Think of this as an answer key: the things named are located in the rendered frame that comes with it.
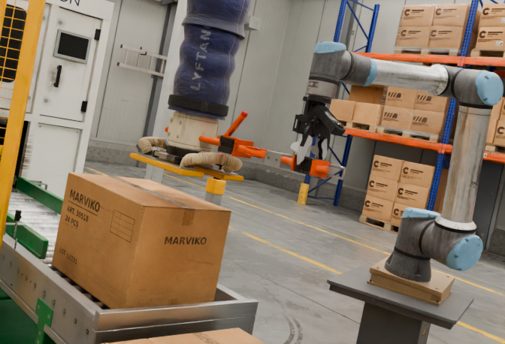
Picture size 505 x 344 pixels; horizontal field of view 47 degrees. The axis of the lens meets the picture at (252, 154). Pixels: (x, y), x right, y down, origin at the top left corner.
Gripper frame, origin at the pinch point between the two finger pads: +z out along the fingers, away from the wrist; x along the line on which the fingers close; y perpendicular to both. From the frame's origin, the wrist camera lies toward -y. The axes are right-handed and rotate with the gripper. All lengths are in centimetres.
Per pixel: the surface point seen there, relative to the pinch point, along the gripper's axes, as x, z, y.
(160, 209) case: 15, 27, 51
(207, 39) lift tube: 9, -34, 52
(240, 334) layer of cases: -14, 66, 29
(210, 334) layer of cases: -2, 66, 32
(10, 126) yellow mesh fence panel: 46, 12, 120
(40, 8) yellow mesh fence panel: 44, -36, 118
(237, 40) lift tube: -2, -37, 49
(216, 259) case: -15, 45, 51
